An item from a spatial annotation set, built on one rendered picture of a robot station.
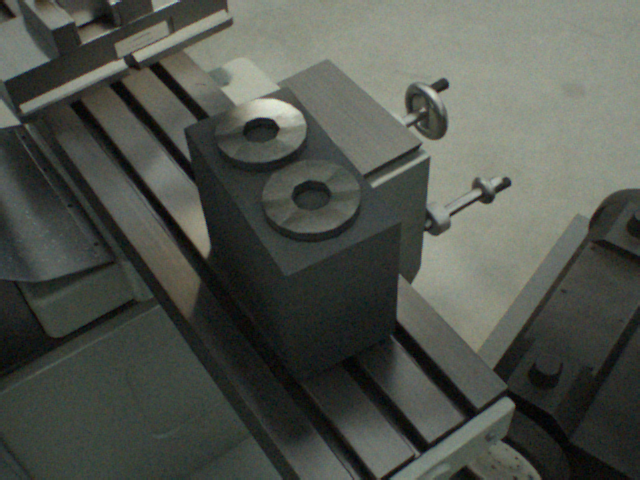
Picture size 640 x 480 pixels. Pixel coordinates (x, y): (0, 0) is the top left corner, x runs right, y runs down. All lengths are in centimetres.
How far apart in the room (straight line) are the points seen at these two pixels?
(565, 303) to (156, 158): 70
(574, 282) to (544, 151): 109
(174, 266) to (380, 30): 200
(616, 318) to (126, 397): 79
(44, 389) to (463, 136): 160
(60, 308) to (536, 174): 159
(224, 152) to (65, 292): 41
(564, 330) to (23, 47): 91
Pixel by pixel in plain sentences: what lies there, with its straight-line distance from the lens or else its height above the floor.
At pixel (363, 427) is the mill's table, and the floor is 96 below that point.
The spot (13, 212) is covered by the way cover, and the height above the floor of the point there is 91.
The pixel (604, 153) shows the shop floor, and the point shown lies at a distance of 251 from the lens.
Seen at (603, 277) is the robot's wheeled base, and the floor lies 59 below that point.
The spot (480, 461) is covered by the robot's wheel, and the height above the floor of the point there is 44.
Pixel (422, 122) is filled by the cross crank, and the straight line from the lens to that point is 158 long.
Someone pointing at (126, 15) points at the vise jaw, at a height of 104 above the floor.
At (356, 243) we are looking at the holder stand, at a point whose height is 115.
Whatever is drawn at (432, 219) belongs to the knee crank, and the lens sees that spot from 151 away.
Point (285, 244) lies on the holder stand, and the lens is 72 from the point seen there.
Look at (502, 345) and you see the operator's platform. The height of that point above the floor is 40.
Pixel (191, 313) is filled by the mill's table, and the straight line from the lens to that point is 92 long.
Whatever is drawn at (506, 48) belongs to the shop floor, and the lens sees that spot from 281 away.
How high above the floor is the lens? 170
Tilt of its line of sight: 51 degrees down
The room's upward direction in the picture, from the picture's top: 4 degrees counter-clockwise
